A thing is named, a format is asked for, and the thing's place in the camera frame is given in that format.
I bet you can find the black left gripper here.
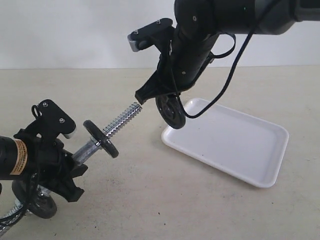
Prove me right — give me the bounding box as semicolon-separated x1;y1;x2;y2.
13;127;88;202

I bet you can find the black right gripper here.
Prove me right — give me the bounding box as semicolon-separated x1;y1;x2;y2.
134;39;213;105

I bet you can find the black weight plate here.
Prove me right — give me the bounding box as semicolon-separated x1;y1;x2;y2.
83;120;119;159
155;95;186;130
11;180;57;219

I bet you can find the chrome dumbbell bar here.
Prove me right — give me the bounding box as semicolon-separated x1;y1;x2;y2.
0;103;142;234

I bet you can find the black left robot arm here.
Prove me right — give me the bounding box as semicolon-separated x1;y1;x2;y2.
0;129;88;203

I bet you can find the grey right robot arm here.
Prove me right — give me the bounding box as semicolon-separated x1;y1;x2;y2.
128;0;320;104

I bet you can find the chrome spin-lock collar nut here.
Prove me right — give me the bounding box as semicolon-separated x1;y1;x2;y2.
27;186;55;216

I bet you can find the white plastic tray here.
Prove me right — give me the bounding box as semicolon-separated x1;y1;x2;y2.
161;104;290;189

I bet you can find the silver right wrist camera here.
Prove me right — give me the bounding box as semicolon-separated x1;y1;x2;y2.
127;18;174;52

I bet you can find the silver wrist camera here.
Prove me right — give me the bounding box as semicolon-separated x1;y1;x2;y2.
28;99;77;141
127;18;174;52

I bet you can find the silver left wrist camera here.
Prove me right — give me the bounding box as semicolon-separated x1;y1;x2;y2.
28;99;77;141

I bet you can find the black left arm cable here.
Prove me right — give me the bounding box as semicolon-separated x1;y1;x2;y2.
0;104;61;221

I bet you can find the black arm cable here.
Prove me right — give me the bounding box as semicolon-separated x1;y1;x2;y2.
0;104;61;221
159;0;296;120

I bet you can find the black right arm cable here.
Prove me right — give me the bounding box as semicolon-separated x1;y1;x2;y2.
159;0;296;120

